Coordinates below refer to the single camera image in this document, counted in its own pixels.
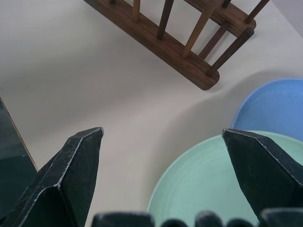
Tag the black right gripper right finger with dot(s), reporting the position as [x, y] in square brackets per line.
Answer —
[260, 170]

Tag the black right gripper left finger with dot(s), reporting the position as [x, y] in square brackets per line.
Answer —
[71, 179]

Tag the wooden dish rack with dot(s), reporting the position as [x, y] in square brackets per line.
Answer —
[189, 45]

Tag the green plate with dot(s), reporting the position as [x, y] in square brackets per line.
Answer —
[201, 179]

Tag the blue plate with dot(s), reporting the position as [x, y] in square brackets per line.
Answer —
[272, 106]

